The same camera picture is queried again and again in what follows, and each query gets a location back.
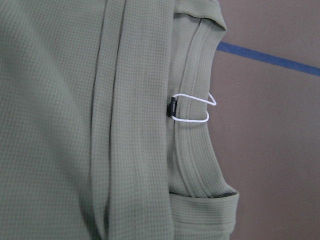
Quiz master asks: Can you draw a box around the green long-sleeve shirt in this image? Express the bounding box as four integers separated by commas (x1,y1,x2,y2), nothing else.
0,0,239,240

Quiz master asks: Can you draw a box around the white shirt tag string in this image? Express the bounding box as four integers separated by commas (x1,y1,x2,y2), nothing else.
170,93,217,124

